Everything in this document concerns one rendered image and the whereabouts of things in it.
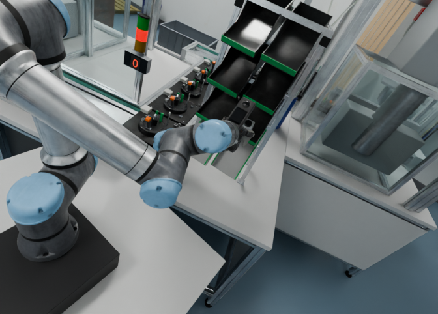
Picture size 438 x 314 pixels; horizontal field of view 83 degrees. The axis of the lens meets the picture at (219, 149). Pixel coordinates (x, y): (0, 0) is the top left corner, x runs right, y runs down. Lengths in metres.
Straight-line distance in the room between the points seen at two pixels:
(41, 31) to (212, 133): 0.37
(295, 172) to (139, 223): 1.14
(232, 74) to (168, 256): 0.74
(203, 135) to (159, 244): 0.58
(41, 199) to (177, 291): 0.52
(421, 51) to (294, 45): 0.87
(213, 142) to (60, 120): 0.28
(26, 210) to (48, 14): 0.43
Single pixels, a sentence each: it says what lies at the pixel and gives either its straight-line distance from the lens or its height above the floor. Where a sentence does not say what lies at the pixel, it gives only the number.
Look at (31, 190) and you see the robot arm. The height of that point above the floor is 1.17.
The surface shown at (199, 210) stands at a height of 0.86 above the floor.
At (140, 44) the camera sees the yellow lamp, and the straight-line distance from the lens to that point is 1.27.
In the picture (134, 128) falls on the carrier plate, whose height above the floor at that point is 0.97.
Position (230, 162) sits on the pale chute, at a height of 1.03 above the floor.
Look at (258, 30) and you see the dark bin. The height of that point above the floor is 1.57.
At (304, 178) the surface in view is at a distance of 1.83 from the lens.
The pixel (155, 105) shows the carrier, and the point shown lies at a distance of 1.45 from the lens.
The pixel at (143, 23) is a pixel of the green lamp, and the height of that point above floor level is 1.39.
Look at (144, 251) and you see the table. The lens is 1.00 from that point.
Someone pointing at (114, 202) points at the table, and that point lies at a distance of 1.09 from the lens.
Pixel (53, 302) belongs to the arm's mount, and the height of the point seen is 0.94.
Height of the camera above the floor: 1.76
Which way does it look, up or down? 38 degrees down
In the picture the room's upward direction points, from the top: 24 degrees clockwise
